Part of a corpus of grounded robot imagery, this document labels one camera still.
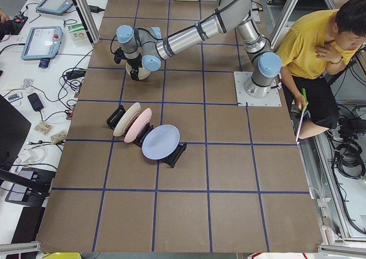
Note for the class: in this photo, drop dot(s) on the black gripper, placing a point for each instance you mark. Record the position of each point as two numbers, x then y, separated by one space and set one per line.
134 63

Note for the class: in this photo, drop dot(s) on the cream ceramic bowl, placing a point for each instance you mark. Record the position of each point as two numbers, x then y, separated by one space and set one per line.
142 73

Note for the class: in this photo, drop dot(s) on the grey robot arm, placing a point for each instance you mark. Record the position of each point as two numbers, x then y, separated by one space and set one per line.
146 48

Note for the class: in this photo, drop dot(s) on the cream plate in rack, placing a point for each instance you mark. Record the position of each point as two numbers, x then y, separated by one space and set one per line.
127 119

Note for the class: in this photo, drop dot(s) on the black dish rack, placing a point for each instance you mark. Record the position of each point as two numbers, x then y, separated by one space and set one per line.
169 160

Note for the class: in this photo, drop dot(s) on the pink plate in rack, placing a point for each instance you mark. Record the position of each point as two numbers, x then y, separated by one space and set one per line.
137 126

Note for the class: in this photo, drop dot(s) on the black power adapter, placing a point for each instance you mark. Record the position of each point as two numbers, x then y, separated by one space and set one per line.
75 74

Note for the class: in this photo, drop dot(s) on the green white small box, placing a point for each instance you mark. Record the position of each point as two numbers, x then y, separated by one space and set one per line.
77 32

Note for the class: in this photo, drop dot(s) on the blue plate in rack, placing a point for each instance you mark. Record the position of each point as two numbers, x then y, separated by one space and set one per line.
160 142

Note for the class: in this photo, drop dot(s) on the near teach pendant tablet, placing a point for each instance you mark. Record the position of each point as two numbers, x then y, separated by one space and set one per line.
42 43

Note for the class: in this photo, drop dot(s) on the teach pendant tablet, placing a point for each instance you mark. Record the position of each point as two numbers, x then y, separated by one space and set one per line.
55 7
42 43

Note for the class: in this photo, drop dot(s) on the black smartphone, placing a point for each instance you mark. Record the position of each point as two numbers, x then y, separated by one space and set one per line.
35 102

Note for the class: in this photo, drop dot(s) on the far teach pendant tablet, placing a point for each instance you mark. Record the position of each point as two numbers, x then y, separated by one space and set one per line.
55 7

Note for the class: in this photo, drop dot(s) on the black monitor stand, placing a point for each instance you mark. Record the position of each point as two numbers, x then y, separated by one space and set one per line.
31 186

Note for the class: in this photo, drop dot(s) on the person in yellow shirt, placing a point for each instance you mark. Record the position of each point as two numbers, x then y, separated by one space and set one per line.
322 41

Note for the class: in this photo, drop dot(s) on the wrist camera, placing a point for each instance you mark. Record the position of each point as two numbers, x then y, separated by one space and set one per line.
118 56

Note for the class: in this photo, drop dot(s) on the aluminium frame post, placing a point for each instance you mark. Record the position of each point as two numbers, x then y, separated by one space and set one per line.
87 20

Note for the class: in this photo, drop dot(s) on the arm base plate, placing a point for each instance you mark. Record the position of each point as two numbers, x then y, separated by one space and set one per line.
248 94
256 12

